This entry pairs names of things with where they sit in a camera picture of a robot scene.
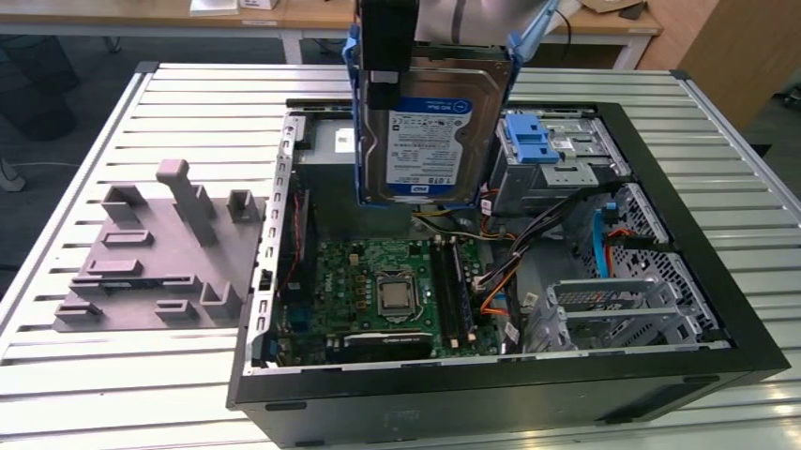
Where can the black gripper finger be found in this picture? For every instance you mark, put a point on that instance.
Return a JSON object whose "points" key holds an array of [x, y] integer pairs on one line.
{"points": [[388, 37]]}

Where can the black waste bin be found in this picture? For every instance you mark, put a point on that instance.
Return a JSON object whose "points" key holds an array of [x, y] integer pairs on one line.
{"points": [[38, 84]]}

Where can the metal optical drive cage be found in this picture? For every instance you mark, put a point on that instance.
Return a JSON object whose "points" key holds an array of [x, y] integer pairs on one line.
{"points": [[567, 175]]}

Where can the small white box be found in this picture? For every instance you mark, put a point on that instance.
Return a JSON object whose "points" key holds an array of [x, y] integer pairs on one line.
{"points": [[260, 4]]}

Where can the RAM stick in slot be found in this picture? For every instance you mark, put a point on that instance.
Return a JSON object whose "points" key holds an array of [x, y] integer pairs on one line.
{"points": [[465, 295]]}

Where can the hard disk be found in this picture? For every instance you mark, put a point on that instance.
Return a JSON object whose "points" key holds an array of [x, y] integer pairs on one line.
{"points": [[432, 154]]}

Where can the large white box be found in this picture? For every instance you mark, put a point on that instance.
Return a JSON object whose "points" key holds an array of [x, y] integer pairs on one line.
{"points": [[213, 7]]}

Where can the CPU socket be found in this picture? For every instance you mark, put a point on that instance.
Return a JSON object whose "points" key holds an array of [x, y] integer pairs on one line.
{"points": [[396, 275]]}

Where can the black PC case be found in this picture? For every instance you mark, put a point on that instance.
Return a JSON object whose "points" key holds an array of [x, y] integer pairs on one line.
{"points": [[438, 403]]}

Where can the grey parts rack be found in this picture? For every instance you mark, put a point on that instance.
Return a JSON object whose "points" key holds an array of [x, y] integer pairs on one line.
{"points": [[175, 267]]}

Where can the blue drive latch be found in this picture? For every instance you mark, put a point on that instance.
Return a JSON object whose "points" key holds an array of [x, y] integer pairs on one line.
{"points": [[529, 140]]}

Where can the RAM stick on rack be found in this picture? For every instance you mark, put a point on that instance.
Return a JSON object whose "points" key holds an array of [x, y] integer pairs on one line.
{"points": [[141, 284]]}

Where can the green motherboard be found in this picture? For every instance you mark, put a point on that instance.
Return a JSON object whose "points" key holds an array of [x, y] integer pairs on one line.
{"points": [[350, 262]]}

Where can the brown cardboard piece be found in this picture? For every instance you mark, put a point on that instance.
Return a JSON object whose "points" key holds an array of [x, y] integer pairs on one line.
{"points": [[611, 7]]}

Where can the grey stand foot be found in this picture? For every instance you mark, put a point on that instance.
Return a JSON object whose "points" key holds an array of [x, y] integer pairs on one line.
{"points": [[11, 180]]}

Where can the silver CPU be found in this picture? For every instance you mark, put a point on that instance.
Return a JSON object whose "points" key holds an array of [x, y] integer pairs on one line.
{"points": [[396, 297]]}

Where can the grey power supply unit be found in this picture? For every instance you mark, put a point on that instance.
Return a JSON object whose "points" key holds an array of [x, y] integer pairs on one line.
{"points": [[332, 206]]}

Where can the wooden desk white frame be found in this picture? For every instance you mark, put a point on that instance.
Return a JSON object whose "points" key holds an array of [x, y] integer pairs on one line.
{"points": [[126, 11]]}

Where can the metal disk bay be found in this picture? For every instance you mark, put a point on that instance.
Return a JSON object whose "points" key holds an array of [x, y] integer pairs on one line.
{"points": [[627, 315]]}

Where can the black graphics card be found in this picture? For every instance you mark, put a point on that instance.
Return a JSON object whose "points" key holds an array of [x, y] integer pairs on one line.
{"points": [[388, 346]]}

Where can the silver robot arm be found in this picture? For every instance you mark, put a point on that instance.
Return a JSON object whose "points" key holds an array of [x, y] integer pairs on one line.
{"points": [[476, 23]]}

